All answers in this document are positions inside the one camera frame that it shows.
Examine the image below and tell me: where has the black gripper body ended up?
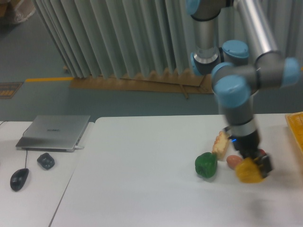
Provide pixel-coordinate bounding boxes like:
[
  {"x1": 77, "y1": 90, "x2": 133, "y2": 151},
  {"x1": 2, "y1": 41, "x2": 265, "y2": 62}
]
[{"x1": 232, "y1": 131, "x2": 260, "y2": 159}]

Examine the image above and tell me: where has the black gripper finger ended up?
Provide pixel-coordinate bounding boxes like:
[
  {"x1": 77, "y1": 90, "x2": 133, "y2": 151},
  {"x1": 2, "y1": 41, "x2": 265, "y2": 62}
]
[{"x1": 253, "y1": 155, "x2": 273, "y2": 178}]

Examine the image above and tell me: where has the yellow bell pepper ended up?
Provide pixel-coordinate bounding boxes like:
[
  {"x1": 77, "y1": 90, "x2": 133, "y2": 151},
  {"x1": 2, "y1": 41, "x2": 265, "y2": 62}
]
[{"x1": 235, "y1": 157, "x2": 264, "y2": 183}]

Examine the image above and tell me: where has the black computer mouse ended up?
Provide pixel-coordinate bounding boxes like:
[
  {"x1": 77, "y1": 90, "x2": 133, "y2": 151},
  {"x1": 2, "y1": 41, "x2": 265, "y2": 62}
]
[{"x1": 10, "y1": 168, "x2": 29, "y2": 192}]

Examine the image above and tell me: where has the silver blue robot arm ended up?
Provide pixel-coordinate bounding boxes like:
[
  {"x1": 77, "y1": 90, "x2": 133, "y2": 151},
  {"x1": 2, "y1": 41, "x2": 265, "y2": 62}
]
[{"x1": 186, "y1": 0, "x2": 301, "y2": 179}]

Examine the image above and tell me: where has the red bell pepper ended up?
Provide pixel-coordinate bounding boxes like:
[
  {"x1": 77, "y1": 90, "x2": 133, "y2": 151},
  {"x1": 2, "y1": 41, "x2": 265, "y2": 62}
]
[{"x1": 259, "y1": 149, "x2": 266, "y2": 156}]

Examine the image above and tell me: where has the green bell pepper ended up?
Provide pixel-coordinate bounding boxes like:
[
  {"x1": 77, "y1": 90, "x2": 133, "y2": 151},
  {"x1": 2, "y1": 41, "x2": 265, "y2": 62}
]
[{"x1": 195, "y1": 152, "x2": 217, "y2": 178}]

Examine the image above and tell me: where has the yellow woven basket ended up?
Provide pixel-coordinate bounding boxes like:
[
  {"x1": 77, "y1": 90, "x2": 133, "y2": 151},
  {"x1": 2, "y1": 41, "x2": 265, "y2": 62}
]
[{"x1": 285, "y1": 112, "x2": 303, "y2": 154}]

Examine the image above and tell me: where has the brown egg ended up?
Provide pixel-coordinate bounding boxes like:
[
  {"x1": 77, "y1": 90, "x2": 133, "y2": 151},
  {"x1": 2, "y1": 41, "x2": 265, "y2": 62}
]
[{"x1": 226, "y1": 155, "x2": 243, "y2": 169}]

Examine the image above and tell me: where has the toy bread slice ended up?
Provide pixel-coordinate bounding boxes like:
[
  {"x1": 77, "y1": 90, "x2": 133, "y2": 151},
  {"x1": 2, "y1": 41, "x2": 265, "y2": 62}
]
[{"x1": 212, "y1": 131, "x2": 230, "y2": 160}]

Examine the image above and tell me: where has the pale green pleated curtain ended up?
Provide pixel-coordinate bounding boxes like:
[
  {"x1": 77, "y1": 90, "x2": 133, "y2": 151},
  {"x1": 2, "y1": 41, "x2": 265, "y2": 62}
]
[{"x1": 34, "y1": 0, "x2": 300, "y2": 87}]

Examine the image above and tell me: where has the dark grey small gadget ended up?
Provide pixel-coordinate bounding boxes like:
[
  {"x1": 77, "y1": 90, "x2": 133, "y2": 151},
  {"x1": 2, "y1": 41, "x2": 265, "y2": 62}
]
[{"x1": 37, "y1": 153, "x2": 55, "y2": 170}]

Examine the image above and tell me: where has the silver laptop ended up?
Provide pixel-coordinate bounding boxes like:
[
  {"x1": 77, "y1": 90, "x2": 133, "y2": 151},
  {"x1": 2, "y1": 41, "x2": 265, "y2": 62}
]
[{"x1": 16, "y1": 115, "x2": 90, "y2": 152}]

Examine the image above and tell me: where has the floor warning sticker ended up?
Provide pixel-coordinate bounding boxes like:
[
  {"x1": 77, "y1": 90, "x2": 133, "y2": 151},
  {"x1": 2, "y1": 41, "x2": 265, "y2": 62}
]
[{"x1": 0, "y1": 82, "x2": 23, "y2": 99}]

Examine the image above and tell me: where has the cardboard box top left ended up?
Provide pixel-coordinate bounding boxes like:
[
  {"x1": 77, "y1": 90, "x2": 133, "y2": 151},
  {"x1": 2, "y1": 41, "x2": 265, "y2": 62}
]
[{"x1": 0, "y1": 0, "x2": 36, "y2": 25}]

